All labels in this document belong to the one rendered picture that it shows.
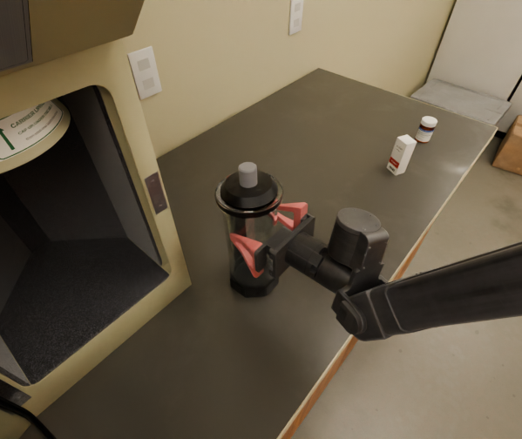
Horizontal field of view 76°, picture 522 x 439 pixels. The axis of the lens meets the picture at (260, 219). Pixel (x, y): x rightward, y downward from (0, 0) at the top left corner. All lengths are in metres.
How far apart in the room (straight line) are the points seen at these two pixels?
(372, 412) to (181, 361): 1.12
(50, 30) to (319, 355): 0.56
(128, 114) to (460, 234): 2.12
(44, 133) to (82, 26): 0.14
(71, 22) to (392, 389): 1.61
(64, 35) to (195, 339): 0.49
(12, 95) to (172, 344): 0.45
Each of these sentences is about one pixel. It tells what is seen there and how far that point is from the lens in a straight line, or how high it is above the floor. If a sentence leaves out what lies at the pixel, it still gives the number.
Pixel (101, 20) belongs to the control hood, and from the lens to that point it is 0.33.
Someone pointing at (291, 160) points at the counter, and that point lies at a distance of 0.97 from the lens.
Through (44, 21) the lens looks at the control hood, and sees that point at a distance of 0.30.
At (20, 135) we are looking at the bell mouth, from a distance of 0.41.
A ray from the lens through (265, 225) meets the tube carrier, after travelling 0.52.
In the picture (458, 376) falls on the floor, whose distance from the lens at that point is 1.81.
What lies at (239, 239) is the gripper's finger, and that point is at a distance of 0.52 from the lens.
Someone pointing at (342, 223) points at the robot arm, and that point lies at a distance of 0.43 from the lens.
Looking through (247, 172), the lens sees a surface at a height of 1.21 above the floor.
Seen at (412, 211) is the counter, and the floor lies 0.94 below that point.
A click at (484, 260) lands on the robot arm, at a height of 1.29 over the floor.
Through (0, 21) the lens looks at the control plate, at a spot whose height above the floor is 1.46.
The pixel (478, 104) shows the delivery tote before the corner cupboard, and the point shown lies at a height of 0.33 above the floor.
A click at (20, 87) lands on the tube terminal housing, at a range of 0.37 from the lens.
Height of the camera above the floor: 1.52
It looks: 47 degrees down
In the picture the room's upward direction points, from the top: straight up
